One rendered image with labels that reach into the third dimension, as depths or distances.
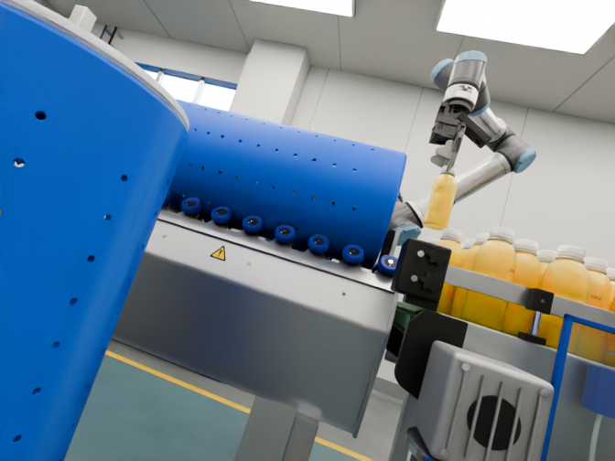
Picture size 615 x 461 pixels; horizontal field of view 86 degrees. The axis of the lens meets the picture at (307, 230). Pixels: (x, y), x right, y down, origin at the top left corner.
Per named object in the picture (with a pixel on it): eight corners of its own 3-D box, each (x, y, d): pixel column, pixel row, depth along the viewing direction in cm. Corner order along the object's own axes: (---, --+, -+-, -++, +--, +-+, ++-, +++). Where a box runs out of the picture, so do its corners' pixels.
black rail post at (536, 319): (516, 337, 51) (527, 287, 52) (537, 343, 50) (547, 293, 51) (523, 338, 49) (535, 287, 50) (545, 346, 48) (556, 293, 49)
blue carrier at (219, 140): (103, 190, 105) (134, 111, 108) (369, 272, 90) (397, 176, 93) (15, 158, 77) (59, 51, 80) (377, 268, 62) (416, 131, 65)
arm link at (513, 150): (378, 226, 170) (514, 145, 158) (395, 253, 160) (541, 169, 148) (372, 213, 157) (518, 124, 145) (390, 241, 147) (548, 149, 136)
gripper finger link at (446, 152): (430, 167, 93) (436, 141, 96) (451, 172, 92) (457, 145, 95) (433, 161, 90) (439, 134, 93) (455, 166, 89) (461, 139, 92)
